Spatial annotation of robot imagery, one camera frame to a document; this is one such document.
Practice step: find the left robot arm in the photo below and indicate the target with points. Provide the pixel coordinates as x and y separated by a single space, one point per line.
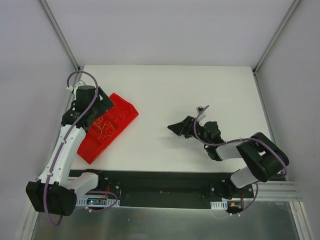
52 192

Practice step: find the right white cable duct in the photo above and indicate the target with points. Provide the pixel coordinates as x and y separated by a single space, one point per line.
219 205

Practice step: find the left white cable duct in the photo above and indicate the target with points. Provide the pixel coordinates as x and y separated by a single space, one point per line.
97 202

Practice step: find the left aluminium frame post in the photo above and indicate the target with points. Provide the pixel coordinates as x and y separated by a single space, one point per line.
58 33

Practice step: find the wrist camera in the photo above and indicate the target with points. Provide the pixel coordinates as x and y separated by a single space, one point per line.
74 88
201 112

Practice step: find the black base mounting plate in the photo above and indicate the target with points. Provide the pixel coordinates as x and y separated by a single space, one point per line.
168 190

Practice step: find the aluminium frame post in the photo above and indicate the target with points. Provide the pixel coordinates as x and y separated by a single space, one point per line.
58 33
295 4

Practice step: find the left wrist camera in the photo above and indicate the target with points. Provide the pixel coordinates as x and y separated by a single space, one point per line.
74 88

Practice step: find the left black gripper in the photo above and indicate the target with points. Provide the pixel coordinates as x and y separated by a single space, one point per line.
104 100

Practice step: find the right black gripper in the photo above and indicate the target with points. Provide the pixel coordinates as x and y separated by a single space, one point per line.
187 126

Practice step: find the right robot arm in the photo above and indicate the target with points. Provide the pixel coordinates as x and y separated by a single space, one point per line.
262 157

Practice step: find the right aluminium frame post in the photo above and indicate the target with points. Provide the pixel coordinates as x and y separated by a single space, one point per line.
295 4

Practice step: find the white cable duct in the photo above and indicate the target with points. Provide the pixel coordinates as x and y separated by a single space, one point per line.
219 205
97 202

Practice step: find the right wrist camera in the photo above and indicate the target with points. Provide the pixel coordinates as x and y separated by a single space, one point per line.
201 112

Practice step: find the red plastic divided tray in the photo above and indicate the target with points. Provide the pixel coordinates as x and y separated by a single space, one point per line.
107 128

